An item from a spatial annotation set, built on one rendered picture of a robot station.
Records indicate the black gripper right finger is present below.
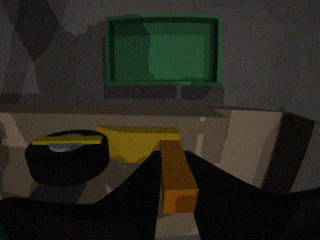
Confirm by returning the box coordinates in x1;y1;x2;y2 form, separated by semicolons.
184;151;320;240

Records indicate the green tray floor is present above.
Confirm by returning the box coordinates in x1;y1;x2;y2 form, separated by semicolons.
113;21;215;81

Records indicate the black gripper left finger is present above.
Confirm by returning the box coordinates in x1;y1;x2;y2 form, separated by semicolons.
0;151;161;240

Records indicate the brown wooden ramp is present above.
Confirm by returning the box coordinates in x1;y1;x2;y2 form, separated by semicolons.
0;103;320;236

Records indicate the green tray rim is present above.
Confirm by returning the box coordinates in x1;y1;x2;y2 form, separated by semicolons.
105;12;223;87

